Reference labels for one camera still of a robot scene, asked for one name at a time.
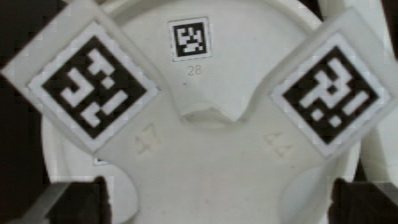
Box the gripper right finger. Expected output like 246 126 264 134
330 178 398 224

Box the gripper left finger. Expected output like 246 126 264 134
15 177 110 224

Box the white round table top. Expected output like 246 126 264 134
40 0 398 224

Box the white cross-shaped table base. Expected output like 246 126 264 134
0 0 398 224

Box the white cylindrical table leg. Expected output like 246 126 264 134
181 102 234 129

